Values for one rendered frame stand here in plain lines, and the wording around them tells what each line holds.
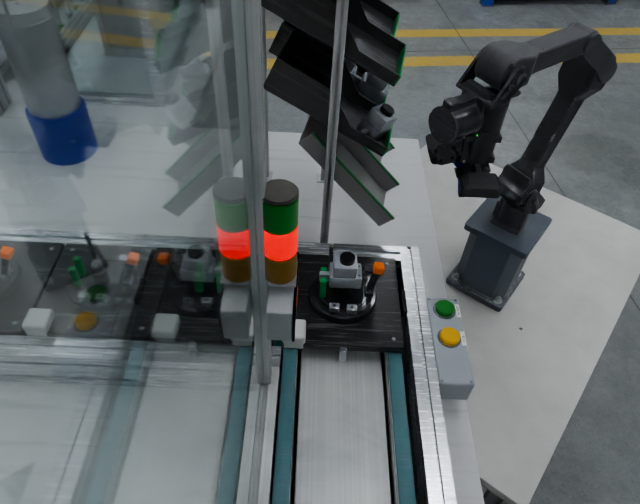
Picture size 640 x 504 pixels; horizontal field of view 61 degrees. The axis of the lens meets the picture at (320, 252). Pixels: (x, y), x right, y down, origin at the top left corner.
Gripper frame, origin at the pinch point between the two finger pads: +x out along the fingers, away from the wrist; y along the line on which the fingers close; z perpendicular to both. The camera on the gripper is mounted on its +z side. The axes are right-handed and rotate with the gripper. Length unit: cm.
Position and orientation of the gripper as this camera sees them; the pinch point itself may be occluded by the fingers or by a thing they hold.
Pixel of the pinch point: (465, 181)
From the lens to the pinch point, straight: 101.2
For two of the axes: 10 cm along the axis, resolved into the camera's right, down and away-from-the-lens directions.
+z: -10.0, -0.5, -0.2
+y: -0.2, 7.3, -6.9
